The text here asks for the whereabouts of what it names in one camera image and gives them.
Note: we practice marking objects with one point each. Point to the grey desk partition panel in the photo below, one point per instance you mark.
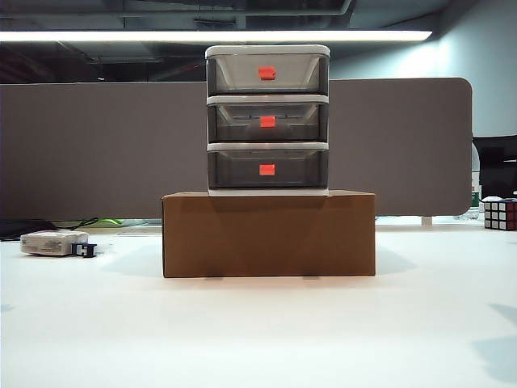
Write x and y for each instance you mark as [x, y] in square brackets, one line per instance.
[101, 149]

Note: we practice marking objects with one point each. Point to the grey drawer with ridged back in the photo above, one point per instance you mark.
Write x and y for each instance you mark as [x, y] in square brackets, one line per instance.
[226, 131]

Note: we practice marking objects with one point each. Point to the white partition foot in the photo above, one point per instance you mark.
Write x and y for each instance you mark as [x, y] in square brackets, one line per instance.
[426, 220]

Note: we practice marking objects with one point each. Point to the brown cardboard box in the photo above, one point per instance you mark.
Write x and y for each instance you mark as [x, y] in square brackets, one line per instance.
[266, 238]

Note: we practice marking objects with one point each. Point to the ceiling light strip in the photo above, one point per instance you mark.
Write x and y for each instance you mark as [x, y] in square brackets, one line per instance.
[121, 35]

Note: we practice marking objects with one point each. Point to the white labelled packet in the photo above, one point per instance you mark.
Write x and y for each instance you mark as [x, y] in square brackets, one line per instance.
[48, 243]

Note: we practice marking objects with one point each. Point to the blue black plastic clip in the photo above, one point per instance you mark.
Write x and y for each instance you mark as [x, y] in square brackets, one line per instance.
[84, 250]

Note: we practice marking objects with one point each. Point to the rubik's cube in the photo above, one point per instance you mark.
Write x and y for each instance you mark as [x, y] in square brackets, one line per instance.
[501, 214]

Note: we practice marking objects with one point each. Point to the white plastic drawer cabinet frame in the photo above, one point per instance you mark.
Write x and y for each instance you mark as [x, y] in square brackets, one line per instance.
[266, 49]

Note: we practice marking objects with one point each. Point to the flat black pad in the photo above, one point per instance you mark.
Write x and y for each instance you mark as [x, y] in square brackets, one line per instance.
[24, 228]

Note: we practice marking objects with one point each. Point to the clear bottle with green label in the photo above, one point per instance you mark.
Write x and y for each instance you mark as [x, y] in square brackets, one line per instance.
[476, 198]

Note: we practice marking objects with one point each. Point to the black office chair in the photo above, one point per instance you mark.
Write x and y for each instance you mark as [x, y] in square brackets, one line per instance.
[498, 169]

